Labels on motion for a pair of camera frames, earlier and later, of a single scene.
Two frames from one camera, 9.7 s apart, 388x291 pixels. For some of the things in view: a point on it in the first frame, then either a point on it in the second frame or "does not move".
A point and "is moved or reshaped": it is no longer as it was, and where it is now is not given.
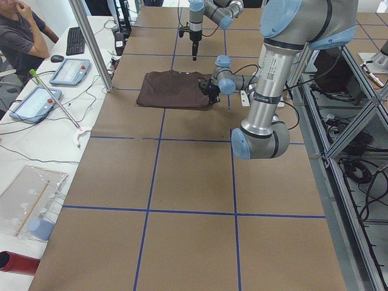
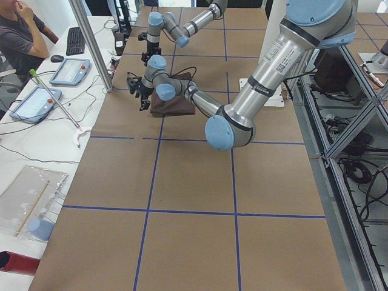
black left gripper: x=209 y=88 -> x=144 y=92
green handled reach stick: x=37 y=80 does not move
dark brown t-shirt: x=173 y=89 is moved or reshaped
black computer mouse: x=57 y=58 does not move
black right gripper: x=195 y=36 -> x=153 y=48
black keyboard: x=76 y=43 does not move
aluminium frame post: x=80 y=12 does not move
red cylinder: x=14 y=262 does not move
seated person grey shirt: x=22 y=33 does not move
